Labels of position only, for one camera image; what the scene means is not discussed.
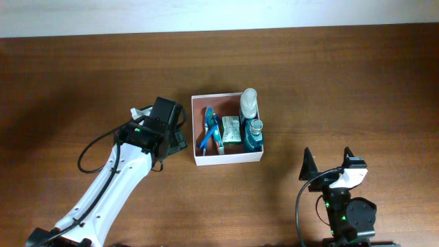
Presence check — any blue disposable razor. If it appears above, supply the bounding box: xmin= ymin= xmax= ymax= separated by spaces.
xmin=198 ymin=116 xmax=220 ymax=150

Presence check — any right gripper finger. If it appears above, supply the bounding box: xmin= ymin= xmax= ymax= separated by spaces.
xmin=342 ymin=147 xmax=355 ymax=167
xmin=298 ymin=148 xmax=318 ymax=180

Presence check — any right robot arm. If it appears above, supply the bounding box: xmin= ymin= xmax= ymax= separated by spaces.
xmin=295 ymin=147 xmax=377 ymax=247

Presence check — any blue Listerine mouthwash bottle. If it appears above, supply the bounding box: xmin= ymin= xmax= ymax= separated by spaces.
xmin=244 ymin=119 xmax=263 ymax=152

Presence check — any blue white toothbrush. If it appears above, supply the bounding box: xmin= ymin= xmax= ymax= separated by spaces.
xmin=202 ymin=107 xmax=215 ymax=156

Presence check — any black cable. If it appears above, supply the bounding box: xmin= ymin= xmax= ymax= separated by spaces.
xmin=32 ymin=104 xmax=188 ymax=247
xmin=295 ymin=166 xmax=344 ymax=247

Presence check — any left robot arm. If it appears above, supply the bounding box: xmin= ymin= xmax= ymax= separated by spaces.
xmin=25 ymin=97 xmax=187 ymax=246

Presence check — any green white soap packet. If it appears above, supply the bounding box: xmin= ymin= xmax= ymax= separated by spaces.
xmin=222 ymin=116 xmax=241 ymax=145

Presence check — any left black cable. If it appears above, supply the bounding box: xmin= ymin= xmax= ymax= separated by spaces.
xmin=32 ymin=104 xmax=188 ymax=247

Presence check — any right black cable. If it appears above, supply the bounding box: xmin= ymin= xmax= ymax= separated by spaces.
xmin=295 ymin=166 xmax=344 ymax=247

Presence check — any dark purple pump bottle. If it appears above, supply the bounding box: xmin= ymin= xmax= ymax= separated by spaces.
xmin=239 ymin=88 xmax=257 ymax=125

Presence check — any green white toothpaste tube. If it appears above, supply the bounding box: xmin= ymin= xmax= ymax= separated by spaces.
xmin=213 ymin=113 xmax=225 ymax=155

